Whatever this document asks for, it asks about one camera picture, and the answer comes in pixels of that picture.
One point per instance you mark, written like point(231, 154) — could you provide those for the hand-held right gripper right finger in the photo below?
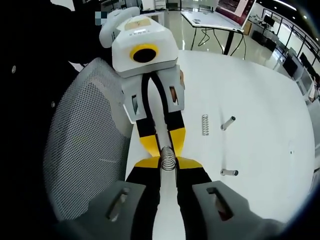
point(200, 200)

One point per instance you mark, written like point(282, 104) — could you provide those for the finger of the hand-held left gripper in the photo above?
point(142, 125)
point(175, 120)

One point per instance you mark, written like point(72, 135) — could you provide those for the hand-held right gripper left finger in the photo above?
point(140, 200)

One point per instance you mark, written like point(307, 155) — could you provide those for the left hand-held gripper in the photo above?
point(145, 40)

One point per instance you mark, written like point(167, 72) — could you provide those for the silver coil spring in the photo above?
point(205, 125)
point(168, 162)

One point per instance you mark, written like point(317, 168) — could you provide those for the short metal pin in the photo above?
point(228, 123)
point(229, 172)

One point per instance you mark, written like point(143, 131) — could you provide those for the grey mesh office chair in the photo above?
point(87, 140)

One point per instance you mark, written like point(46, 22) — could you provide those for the white desk with black legs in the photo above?
point(212, 21)

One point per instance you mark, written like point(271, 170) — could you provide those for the large display screen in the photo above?
point(236, 8)

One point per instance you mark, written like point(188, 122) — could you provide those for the person's body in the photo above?
point(27, 100)

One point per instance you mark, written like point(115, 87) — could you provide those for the row of office desks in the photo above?
point(295, 62)

